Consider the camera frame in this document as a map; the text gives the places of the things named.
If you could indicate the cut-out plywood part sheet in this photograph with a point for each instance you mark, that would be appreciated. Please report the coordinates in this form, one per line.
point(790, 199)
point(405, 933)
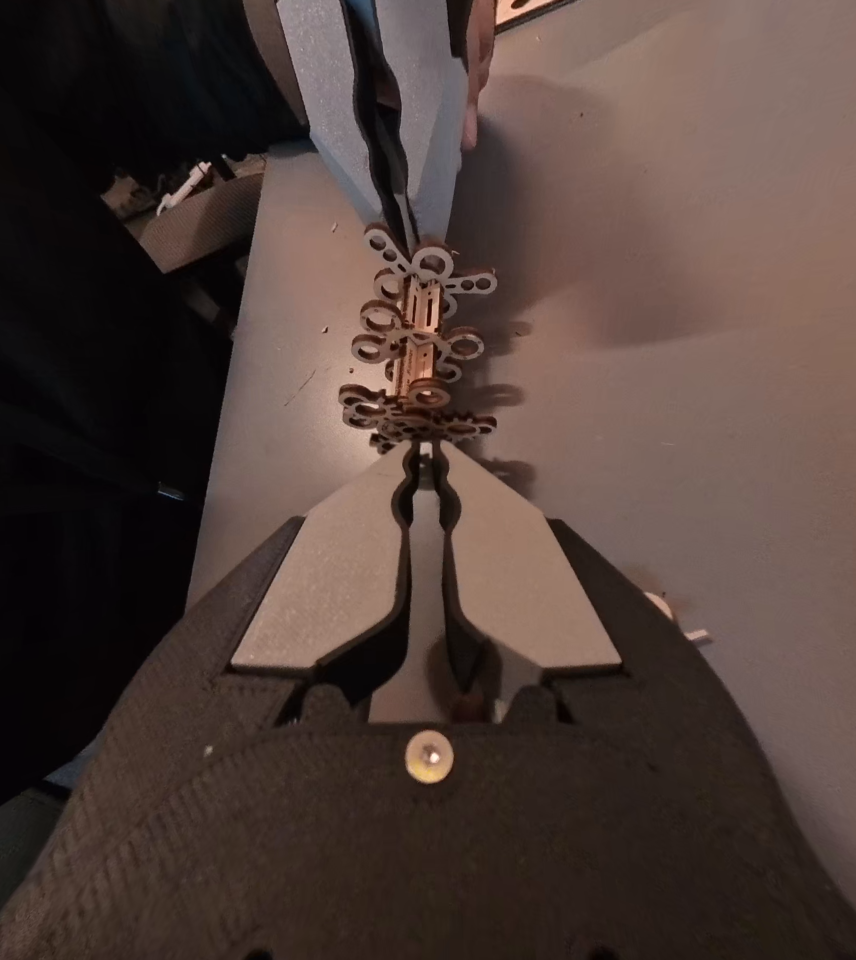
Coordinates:
point(525, 11)

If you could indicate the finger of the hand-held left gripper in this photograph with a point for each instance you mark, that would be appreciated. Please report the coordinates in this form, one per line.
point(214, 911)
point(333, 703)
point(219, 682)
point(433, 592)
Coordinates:
point(435, 90)
point(323, 75)

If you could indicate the person's left forearm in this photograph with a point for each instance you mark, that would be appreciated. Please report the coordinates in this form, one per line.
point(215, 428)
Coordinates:
point(195, 75)

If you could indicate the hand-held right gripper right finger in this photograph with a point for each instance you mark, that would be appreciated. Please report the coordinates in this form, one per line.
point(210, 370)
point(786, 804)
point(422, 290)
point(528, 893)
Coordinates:
point(533, 592)

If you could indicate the wooden gear model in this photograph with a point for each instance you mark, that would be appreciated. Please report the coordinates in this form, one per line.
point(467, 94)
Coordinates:
point(420, 315)

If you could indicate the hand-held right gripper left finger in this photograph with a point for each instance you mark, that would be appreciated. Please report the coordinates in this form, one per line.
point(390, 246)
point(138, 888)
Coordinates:
point(323, 592)

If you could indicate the person's left hand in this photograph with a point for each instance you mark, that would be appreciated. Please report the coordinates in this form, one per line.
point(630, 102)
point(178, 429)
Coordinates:
point(482, 60)

